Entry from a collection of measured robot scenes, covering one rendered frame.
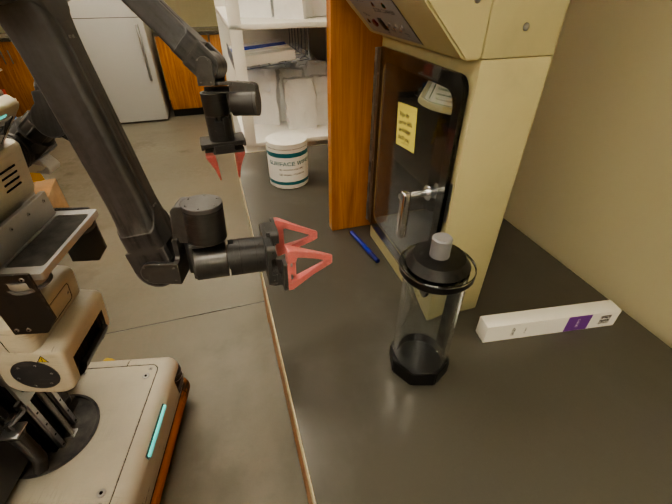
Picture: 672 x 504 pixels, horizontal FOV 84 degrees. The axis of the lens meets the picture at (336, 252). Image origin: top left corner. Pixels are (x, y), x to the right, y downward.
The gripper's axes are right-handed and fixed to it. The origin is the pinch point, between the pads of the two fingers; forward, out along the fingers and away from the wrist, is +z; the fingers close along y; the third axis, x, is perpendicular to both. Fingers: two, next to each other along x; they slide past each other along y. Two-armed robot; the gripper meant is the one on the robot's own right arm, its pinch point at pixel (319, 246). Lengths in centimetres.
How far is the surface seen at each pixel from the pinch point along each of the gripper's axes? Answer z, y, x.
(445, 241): 13.6, -15.3, -5.9
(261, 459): -14, 43, 109
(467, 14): 16.0, -9.6, -32.3
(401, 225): 14.8, -0.1, -2.1
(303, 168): 11, 63, 3
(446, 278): 13.0, -17.6, -1.6
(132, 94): -111, 489, 4
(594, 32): 62, 15, -33
